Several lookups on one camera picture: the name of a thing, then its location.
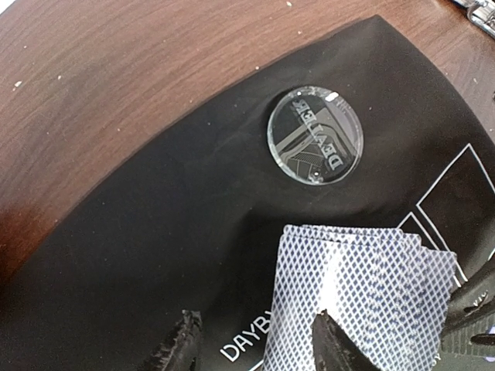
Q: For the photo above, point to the black poker mat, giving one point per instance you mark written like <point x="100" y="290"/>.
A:
<point x="192" y="220"/>

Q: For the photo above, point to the aluminium poker chip case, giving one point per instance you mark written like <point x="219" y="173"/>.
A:
<point x="480" y="13"/>

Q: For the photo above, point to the deck of playing cards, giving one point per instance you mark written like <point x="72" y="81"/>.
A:
<point x="387" y="292"/>

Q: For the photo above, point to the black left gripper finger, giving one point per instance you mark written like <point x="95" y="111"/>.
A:
<point x="333" y="350"/>
<point x="471" y="316"/>
<point x="181" y="348"/>

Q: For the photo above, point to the clear acrylic dealer button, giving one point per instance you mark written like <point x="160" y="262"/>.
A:
<point x="315" y="136"/>

